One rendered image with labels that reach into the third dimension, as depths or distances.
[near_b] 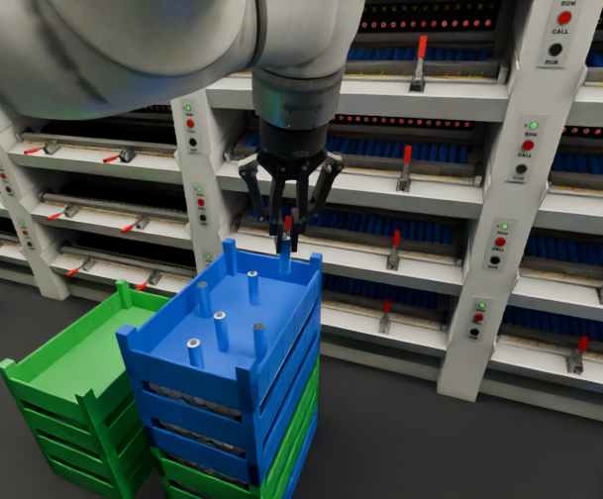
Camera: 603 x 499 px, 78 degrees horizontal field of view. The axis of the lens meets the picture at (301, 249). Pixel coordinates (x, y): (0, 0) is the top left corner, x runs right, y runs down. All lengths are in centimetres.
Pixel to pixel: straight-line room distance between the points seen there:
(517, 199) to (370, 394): 60
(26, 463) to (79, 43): 100
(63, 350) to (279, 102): 73
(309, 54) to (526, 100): 52
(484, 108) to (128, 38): 66
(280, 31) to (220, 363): 44
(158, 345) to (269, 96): 42
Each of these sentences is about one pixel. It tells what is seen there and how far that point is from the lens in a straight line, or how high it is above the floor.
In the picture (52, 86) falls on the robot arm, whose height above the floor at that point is 79.
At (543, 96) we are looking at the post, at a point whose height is 74.
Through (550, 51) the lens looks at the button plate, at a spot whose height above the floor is 81.
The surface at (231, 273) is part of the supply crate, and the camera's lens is 77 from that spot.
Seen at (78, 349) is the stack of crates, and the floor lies 24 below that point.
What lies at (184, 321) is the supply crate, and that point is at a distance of 67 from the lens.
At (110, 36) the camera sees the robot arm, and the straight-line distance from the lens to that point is 22.
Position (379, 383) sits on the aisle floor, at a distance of 111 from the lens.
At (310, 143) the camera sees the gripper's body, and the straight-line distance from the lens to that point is 41.
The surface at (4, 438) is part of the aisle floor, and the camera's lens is 121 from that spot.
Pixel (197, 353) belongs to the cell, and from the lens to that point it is 53.
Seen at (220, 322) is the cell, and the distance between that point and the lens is 56.
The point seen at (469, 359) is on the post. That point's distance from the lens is 104.
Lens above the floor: 81
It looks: 28 degrees down
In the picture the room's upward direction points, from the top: straight up
